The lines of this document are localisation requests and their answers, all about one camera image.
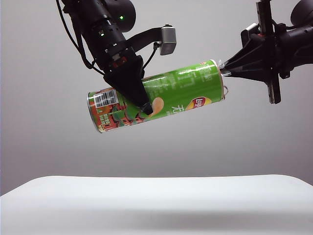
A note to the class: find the green chips can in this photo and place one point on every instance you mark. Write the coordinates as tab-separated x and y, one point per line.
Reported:
185	90

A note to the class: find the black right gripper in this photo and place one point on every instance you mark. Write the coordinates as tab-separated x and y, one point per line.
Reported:
275	56

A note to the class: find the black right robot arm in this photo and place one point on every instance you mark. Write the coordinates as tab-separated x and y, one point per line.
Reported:
303	31

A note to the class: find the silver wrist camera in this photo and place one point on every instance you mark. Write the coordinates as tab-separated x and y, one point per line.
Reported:
248	31
168	40

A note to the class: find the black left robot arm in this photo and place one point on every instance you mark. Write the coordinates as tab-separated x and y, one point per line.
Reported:
102	22

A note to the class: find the transparent plastic chip container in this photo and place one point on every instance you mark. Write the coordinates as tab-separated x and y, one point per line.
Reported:
223	68

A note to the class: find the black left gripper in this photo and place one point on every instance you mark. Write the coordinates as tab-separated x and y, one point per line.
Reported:
112	57

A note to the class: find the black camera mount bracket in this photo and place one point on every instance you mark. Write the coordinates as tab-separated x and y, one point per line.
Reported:
144	36

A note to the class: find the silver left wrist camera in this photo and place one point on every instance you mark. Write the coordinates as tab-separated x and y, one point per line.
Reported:
168	40

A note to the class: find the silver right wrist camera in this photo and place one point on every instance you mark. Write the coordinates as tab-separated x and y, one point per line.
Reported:
248	31

